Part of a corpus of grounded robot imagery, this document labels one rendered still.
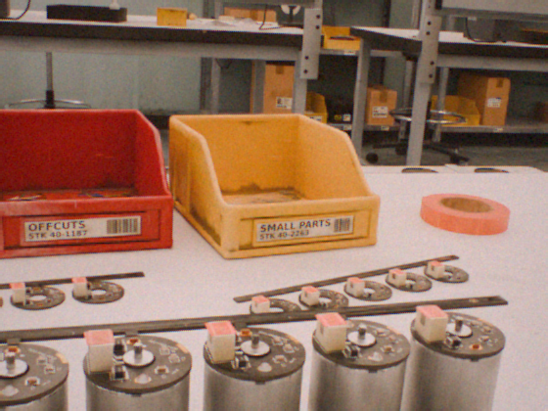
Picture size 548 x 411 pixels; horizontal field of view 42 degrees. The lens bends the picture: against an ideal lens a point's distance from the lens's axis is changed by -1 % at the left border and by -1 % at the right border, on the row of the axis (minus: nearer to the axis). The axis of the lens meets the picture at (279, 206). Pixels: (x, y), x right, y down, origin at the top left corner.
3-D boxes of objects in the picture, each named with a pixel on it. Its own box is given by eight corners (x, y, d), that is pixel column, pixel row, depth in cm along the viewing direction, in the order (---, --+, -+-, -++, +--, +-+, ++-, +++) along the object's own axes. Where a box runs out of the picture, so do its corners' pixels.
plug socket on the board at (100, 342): (124, 370, 16) (124, 343, 16) (86, 373, 16) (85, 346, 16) (121, 353, 17) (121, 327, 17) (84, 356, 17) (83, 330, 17)
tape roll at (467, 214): (502, 213, 53) (505, 198, 52) (513, 240, 47) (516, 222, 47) (419, 205, 53) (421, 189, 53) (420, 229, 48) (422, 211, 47)
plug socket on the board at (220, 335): (245, 359, 17) (247, 334, 17) (209, 362, 17) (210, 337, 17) (237, 343, 18) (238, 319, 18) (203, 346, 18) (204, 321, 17)
